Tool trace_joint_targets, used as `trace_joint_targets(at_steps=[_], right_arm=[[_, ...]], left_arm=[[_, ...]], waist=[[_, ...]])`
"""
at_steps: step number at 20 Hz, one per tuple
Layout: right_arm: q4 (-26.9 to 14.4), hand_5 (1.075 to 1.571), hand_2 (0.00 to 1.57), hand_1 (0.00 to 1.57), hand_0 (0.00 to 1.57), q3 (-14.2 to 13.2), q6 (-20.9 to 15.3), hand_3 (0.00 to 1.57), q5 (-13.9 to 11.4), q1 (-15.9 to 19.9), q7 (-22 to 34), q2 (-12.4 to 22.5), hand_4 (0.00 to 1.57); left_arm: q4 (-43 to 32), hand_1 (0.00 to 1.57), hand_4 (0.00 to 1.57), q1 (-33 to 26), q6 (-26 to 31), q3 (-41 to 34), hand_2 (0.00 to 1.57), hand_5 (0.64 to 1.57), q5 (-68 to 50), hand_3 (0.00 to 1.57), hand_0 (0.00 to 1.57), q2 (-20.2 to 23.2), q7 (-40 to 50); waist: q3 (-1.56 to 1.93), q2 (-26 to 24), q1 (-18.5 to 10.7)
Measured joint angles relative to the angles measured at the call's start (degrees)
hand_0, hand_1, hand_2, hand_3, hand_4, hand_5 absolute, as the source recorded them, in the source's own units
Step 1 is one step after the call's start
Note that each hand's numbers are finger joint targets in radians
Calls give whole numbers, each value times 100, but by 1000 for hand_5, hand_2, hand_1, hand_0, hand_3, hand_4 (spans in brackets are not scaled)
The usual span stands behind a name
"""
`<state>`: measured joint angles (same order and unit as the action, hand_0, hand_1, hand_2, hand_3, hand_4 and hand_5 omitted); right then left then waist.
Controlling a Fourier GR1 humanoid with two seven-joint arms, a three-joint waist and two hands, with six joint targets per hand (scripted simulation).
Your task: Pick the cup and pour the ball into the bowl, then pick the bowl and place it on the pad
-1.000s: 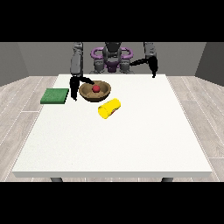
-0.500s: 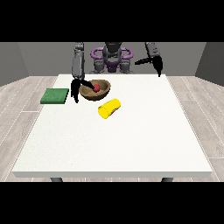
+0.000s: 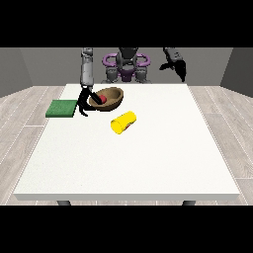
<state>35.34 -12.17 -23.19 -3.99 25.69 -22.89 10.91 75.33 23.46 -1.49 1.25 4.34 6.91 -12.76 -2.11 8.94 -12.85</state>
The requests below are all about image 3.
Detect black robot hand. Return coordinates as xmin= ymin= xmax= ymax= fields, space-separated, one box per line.
xmin=75 ymin=84 xmax=104 ymax=118
xmin=159 ymin=58 xmax=188 ymax=83

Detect brown wooden bowl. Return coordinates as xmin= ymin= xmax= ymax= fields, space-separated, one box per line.
xmin=88 ymin=86 xmax=125 ymax=113

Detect green square pad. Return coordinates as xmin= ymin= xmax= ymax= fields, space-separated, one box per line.
xmin=44 ymin=99 xmax=79 ymax=119

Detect yellow cup with melon print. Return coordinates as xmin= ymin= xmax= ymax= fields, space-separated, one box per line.
xmin=110 ymin=110 xmax=137 ymax=135

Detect grey robot trunk purple rings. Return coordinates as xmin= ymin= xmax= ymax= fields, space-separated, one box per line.
xmin=101 ymin=47 xmax=152 ymax=85

